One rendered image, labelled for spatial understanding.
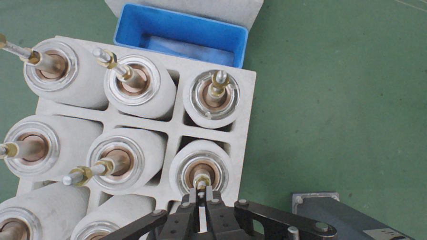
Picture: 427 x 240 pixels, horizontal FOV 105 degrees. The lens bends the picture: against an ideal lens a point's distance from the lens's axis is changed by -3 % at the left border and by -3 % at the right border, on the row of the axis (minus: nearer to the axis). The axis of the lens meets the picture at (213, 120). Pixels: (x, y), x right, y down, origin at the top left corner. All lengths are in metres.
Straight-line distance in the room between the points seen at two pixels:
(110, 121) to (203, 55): 0.32
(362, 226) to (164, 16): 0.63
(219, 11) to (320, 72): 0.37
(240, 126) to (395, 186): 0.61
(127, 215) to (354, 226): 0.42
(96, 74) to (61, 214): 0.22
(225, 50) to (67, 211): 0.50
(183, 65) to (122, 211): 0.26
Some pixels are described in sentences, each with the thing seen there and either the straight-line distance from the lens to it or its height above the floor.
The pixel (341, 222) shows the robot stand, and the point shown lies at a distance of 0.49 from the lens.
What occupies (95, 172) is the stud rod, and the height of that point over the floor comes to 0.31.
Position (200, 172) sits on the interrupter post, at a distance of 0.23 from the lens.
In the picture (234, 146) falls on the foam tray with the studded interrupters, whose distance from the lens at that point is 0.33.
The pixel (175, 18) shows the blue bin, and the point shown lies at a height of 0.10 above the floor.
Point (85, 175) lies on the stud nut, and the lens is 0.20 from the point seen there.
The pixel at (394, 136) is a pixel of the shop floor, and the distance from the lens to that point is 0.80.
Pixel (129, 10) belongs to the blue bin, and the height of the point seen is 0.10.
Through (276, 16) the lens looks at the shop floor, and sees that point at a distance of 0.66.
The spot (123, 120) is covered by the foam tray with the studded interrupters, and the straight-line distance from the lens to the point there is 0.35.
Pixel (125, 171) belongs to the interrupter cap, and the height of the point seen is 0.25.
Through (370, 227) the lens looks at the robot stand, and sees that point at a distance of 0.49.
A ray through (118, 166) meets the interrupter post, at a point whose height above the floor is 0.27.
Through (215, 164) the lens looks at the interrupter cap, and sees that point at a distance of 0.25.
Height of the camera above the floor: 0.50
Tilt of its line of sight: 84 degrees down
